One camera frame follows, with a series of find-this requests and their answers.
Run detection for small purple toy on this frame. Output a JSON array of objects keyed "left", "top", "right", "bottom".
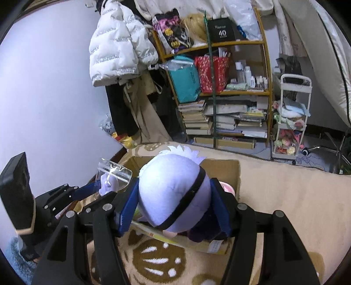
[{"left": 94, "top": 158, "right": 133, "bottom": 196}]

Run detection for purple haired plush doll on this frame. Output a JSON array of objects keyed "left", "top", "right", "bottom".
[{"left": 135, "top": 145, "right": 234, "bottom": 243}]

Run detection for snack bags on floor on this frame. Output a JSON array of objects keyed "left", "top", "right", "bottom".
[{"left": 99, "top": 115, "right": 137, "bottom": 149}]

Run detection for beige patterned carpet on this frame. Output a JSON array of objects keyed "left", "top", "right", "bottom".
[{"left": 117, "top": 146, "right": 350, "bottom": 284}]

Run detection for beige coat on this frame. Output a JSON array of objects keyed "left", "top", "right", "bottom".
[{"left": 124, "top": 71, "right": 172, "bottom": 144}]

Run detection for pink swirl roll cushion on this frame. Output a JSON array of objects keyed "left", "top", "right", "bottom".
[{"left": 220, "top": 182, "right": 236, "bottom": 196}]

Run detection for cardboard box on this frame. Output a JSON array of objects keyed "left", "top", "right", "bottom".
[{"left": 79, "top": 155, "right": 242, "bottom": 255}]

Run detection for stack of books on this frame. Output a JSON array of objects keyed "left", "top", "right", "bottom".
[{"left": 178, "top": 100, "right": 212, "bottom": 136}]

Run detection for white puffer jacket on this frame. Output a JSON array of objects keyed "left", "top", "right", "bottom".
[{"left": 89, "top": 1, "right": 158, "bottom": 87}]

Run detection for teal bag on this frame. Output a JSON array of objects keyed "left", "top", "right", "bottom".
[{"left": 168, "top": 55, "right": 201, "bottom": 104}]

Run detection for wooden bookshelf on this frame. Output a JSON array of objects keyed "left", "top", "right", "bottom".
[{"left": 152, "top": 3, "right": 272, "bottom": 146}]

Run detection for white rolling cart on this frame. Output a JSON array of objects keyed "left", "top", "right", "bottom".
[{"left": 271, "top": 74, "right": 312, "bottom": 165}]

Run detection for red gift bag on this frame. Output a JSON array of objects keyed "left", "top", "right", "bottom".
[{"left": 195, "top": 56, "right": 230, "bottom": 94}]

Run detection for blonde wig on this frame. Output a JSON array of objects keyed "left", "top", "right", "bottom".
[{"left": 181, "top": 13, "right": 207, "bottom": 43}]

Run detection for green pole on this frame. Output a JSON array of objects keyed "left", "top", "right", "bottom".
[{"left": 204, "top": 11, "right": 218, "bottom": 149}]

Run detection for black box number 40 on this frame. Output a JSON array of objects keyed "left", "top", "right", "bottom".
[{"left": 208, "top": 17, "right": 236, "bottom": 43}]

